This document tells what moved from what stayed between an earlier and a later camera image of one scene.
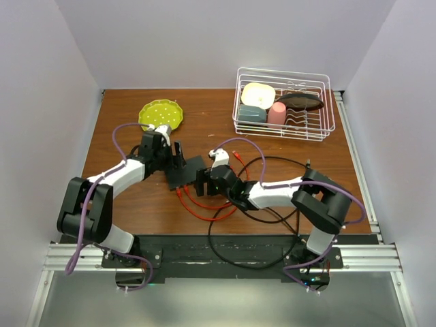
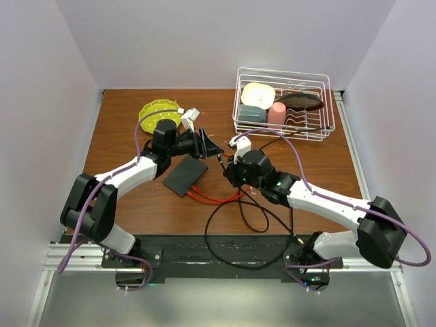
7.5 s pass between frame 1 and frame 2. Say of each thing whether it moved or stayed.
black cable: moved
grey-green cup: stayed
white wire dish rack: stayed
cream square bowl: stayed
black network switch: stayed
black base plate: stayed
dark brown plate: stayed
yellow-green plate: stayed
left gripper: moved
